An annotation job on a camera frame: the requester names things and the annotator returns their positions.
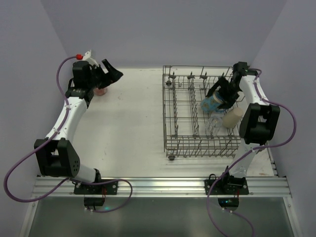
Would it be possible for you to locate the pink patterned mug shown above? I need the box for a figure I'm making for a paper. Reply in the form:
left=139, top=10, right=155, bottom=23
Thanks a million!
left=94, top=87, right=108, bottom=96

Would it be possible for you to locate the blue butterfly mug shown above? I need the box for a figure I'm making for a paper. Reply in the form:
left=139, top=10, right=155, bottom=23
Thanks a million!
left=200, top=91, right=225, bottom=114

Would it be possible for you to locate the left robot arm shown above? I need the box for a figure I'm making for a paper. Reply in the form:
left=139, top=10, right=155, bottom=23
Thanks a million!
left=34, top=56, right=123, bottom=183

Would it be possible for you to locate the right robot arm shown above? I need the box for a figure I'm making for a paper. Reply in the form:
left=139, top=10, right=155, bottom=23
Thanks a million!
left=201, top=62, right=280, bottom=195

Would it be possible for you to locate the beige plastic cup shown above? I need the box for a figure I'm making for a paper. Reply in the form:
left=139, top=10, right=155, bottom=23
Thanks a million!
left=222, top=108, right=243, bottom=128

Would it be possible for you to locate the clear drinking glass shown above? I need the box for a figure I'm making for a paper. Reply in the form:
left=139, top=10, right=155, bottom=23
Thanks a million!
left=205, top=115, right=223, bottom=137

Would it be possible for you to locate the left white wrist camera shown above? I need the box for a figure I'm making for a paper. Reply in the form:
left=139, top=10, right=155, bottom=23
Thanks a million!
left=76, top=50, right=99, bottom=67

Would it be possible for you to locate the grey wire dish rack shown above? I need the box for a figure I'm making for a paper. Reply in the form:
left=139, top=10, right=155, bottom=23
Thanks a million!
left=162, top=65, right=240, bottom=160

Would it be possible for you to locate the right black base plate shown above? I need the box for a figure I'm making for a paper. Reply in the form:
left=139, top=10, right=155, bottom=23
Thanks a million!
left=210, top=174, right=249, bottom=195

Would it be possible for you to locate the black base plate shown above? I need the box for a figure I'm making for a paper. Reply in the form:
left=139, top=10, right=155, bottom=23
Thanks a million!
left=210, top=174, right=249, bottom=195
left=74, top=179, right=119, bottom=196

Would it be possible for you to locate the aluminium mounting rail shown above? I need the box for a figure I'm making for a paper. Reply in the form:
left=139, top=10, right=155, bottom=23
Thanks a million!
left=31, top=175, right=293, bottom=198

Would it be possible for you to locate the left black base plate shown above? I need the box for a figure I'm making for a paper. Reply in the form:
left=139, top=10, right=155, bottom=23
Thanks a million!
left=74, top=179, right=119, bottom=196

